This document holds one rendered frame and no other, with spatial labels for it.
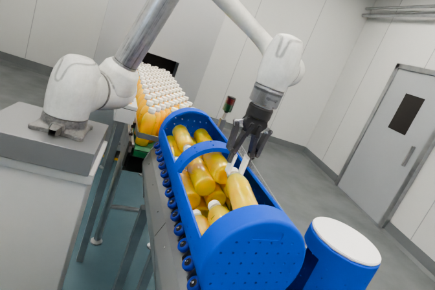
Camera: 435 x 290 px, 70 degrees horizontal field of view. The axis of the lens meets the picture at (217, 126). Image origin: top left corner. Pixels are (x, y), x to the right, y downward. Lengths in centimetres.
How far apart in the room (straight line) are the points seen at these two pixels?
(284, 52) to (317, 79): 573
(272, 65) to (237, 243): 47
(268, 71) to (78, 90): 65
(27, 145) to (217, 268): 70
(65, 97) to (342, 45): 601
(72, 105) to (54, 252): 56
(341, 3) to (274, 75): 581
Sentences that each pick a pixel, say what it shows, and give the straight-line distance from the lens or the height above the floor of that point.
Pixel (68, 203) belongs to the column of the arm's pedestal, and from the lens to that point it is 125.
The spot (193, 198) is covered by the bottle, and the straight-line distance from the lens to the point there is 108.
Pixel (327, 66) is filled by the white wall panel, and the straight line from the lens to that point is 665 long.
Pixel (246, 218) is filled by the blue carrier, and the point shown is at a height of 121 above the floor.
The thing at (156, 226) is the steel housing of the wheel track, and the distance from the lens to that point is 125.
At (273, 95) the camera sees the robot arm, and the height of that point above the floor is 148.
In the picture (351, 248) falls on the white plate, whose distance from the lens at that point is 136.
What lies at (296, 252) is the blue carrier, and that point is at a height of 115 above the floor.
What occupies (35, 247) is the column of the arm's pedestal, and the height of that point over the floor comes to 66.
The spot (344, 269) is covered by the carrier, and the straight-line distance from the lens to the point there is 132.
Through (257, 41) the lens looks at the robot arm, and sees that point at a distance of 107.
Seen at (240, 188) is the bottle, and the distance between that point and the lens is 91.
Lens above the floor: 157
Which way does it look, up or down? 15 degrees down
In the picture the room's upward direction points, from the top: 21 degrees clockwise
